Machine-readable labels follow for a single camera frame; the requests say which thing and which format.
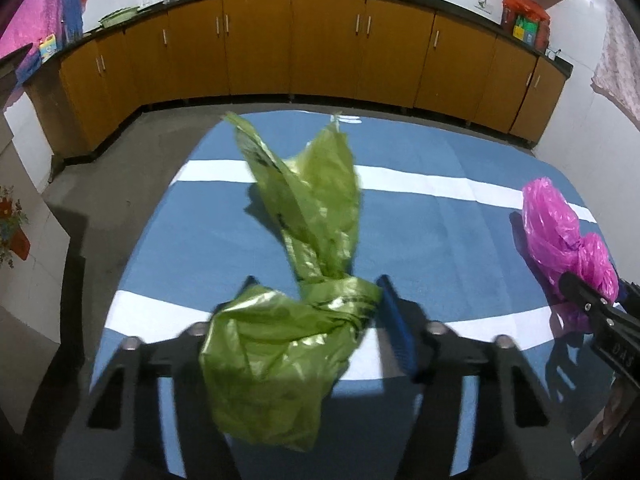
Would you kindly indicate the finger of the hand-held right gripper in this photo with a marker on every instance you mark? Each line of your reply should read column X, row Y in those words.
column 617, row 357
column 582, row 292

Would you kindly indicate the colourful sponge pack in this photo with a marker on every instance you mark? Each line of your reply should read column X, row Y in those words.
column 48, row 49

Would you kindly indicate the green wash basin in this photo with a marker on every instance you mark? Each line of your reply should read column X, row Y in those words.
column 119, row 16

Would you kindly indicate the black kitchen countertop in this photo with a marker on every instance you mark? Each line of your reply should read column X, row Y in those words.
column 450, row 2

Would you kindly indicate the small white cup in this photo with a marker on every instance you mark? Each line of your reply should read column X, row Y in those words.
column 552, row 53

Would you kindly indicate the white panel with flower picture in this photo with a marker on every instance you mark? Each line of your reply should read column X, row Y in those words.
column 20, row 280

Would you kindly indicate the person's right hand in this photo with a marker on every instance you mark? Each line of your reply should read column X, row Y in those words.
column 602, row 427

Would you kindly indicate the orange bag of groceries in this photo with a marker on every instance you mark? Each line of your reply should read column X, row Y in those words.
column 525, row 22

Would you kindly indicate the blue white striped mat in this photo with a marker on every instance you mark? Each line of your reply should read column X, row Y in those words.
column 425, row 240

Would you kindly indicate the floral hanging cloth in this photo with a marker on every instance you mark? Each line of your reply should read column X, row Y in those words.
column 620, row 70

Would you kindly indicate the green plastic bag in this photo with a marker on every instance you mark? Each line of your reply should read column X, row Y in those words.
column 280, row 350

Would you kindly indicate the wooden lower kitchen cabinets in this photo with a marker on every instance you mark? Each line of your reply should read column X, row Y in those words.
column 300, row 45

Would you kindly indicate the pink curtain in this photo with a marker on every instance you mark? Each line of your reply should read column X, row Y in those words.
column 35, row 10

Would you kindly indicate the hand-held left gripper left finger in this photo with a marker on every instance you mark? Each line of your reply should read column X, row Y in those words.
column 170, row 357

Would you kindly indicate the white wall socket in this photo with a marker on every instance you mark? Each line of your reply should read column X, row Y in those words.
column 483, row 6

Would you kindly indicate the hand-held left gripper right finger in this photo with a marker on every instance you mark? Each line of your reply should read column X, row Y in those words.
column 400, row 330

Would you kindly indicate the magenta plastic bag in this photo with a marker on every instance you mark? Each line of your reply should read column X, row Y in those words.
column 555, row 230

